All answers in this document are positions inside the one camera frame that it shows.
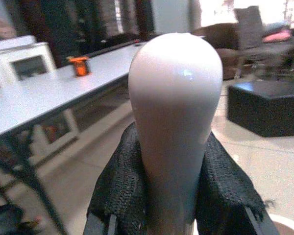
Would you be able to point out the white glass-door cabinet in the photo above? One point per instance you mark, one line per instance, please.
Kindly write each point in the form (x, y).
(24, 61)

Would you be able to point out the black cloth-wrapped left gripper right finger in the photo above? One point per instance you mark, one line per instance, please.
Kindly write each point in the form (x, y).
(225, 191)

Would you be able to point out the long white table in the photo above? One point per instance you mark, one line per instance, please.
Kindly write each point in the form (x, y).
(56, 98)

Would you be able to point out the pink cushion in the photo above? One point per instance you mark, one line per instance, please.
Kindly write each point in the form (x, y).
(276, 37)

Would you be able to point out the black square ottoman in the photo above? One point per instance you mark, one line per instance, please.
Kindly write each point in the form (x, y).
(267, 107)

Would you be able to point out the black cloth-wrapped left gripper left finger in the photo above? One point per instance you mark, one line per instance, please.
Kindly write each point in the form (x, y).
(120, 186)

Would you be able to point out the grey chair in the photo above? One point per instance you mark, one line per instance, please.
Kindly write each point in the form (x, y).
(257, 41)

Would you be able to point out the orange and black tape dispenser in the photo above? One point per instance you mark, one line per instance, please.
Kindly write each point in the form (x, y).
(80, 65)

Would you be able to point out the brown sofa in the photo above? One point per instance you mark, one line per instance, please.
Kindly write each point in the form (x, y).
(223, 49)

